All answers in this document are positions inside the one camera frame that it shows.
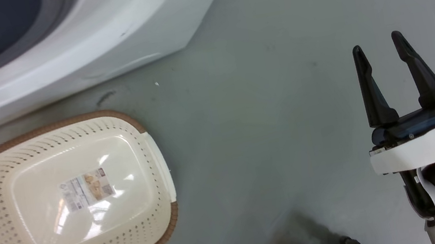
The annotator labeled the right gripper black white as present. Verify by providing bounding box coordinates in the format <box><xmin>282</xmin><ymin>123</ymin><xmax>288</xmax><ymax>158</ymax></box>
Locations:
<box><xmin>348</xmin><ymin>24</ymin><xmax>435</xmax><ymax>178</ymax></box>

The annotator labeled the white washing machine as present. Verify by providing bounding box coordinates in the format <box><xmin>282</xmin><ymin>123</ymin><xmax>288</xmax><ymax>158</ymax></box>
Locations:
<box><xmin>0</xmin><ymin>0</ymin><xmax>260</xmax><ymax>141</ymax></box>

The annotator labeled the cream laundry basket brown rim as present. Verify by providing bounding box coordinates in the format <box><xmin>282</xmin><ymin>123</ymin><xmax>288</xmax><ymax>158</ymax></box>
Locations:
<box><xmin>0</xmin><ymin>100</ymin><xmax>186</xmax><ymax>244</ymax></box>

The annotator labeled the paper label sticker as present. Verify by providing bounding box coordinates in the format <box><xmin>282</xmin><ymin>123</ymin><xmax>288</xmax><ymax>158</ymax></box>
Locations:
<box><xmin>57</xmin><ymin>166</ymin><xmax>119</xmax><ymax>214</ymax></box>

